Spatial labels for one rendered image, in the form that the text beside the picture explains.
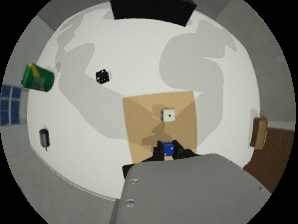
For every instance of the green soda can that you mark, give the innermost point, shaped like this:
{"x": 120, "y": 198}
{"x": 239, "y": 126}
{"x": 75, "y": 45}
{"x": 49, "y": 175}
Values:
{"x": 37, "y": 78}

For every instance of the blue die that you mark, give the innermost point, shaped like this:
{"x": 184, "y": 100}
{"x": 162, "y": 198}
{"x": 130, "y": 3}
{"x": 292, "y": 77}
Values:
{"x": 169, "y": 148}

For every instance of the black die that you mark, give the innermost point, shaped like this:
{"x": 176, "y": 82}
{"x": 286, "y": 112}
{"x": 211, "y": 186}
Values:
{"x": 102, "y": 76}

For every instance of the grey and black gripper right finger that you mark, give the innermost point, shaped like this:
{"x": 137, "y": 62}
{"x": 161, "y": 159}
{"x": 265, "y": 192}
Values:
{"x": 180, "y": 152}

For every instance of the white die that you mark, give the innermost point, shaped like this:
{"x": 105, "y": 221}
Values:
{"x": 168, "y": 115}

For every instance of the open brown cardboard box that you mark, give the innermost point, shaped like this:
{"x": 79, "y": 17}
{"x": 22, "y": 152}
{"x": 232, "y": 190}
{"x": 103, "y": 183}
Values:
{"x": 259, "y": 133}

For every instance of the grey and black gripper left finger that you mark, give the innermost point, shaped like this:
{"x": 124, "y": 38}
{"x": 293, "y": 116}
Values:
{"x": 158, "y": 153}

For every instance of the tan square mat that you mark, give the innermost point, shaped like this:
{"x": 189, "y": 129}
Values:
{"x": 144, "y": 126}

